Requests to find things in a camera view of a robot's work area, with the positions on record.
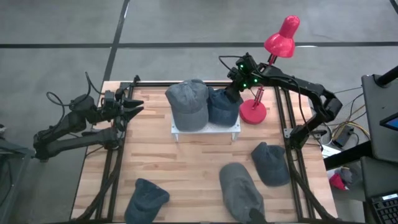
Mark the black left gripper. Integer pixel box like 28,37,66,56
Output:
111,88,145,132

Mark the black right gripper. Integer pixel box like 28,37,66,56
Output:
225,67,262,104

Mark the navy blue baseball cap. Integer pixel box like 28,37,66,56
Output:
124,177,171,224
206,86,244,128

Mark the light grey baseball cap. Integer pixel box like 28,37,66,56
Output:
218,162,266,223
164,78,210,133

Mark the dark grey baseball cap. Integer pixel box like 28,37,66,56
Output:
250,141,291,188

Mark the red desk lamp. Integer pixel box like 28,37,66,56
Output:
238,14,301,126

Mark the white perforated metal shelf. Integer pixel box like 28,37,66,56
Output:
170,86,242,143

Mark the white paper sheet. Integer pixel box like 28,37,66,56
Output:
321,144,342,159

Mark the black power adapter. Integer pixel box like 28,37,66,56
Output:
333,125,354,149

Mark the black bar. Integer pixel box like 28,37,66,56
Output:
322,141,374,171

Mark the red cloth item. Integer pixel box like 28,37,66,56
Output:
328,167,354,192

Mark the dark grey desk panel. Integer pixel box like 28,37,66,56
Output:
360,73,398,164

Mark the black pole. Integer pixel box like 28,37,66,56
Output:
374,64,398,87

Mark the black keyboard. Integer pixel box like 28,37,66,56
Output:
369,192,398,224

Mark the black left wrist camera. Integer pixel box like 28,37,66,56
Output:
103,90,116,110

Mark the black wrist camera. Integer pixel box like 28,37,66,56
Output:
103,90,116,110
235,52,258,74

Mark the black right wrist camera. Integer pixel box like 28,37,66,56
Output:
235,52,258,74

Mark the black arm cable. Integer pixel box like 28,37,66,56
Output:
218,55,246,74
45,72,105,116

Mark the yellow cable bundle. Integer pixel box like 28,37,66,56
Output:
328,102,371,147

